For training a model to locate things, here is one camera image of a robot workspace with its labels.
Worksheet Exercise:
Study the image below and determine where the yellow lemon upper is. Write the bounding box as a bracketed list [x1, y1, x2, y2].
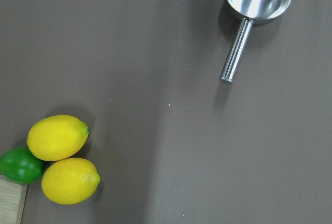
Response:
[26, 115, 89, 161]

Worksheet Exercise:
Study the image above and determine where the wooden cutting board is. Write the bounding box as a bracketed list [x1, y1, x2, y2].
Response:
[0, 175, 27, 224]

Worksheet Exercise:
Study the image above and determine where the yellow lemon lower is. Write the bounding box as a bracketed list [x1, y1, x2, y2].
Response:
[41, 158, 101, 205]

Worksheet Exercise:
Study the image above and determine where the steel ice scoop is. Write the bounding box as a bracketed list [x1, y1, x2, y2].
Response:
[219, 0, 292, 83]

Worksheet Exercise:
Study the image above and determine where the yellow lemon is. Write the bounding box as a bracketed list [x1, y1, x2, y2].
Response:
[41, 158, 101, 205]
[26, 115, 89, 161]

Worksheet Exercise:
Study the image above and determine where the green lime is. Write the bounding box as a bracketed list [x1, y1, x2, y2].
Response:
[1, 147, 45, 184]

